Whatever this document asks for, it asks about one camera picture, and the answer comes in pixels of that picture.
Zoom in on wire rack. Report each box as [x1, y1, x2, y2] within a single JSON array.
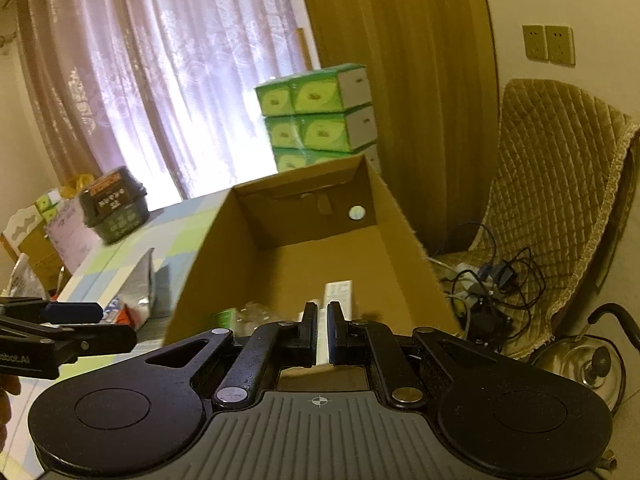
[[234, 301, 290, 337]]

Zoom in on green white medicine box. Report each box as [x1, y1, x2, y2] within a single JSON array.
[[209, 308, 236, 330]]

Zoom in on red snack packet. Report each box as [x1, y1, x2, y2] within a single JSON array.
[[115, 304, 145, 330]]

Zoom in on long white carton box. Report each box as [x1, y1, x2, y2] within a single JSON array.
[[321, 280, 354, 321]]

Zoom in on white plastic spoon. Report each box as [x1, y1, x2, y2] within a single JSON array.
[[299, 299, 330, 366]]

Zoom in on person's left hand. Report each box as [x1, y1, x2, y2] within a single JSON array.
[[0, 375, 22, 448]]

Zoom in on crumpled white plastic bag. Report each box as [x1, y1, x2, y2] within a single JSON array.
[[2, 252, 49, 299]]

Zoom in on brown cardboard box left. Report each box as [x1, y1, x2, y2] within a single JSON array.
[[1, 226, 64, 292]]

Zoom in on silver foil pouch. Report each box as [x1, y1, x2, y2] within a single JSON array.
[[116, 248, 156, 328]]

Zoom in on pink paper envelope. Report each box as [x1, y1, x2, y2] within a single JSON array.
[[46, 200, 102, 274]]

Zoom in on white carved chair back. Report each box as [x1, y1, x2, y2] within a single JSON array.
[[2, 205, 43, 252]]

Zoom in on small green boxes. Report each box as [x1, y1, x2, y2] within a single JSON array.
[[35, 188, 66, 223]]

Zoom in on large cardboard box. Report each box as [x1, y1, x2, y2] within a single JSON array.
[[162, 157, 458, 399]]

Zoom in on dark instant noodle bowl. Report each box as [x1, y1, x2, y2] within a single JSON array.
[[79, 166, 150, 245]]

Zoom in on yellow plastic bag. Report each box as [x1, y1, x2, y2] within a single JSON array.
[[58, 174, 96, 200]]

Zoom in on steel kettle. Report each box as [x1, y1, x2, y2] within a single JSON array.
[[529, 302, 639, 414]]

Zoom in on stack of green tissue boxes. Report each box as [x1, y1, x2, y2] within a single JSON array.
[[255, 63, 381, 172]]

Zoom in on quilted tan chair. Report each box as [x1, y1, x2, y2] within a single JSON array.
[[434, 79, 639, 359]]

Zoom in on pink sheer curtain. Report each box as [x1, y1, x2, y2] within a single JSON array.
[[15, 0, 304, 207]]

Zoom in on brown wooden door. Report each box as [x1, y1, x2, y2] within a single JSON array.
[[304, 0, 499, 254]]

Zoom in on tangled black cables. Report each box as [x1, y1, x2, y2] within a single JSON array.
[[434, 221, 547, 348]]

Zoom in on wall power sockets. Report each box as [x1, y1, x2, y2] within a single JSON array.
[[522, 25, 576, 66]]

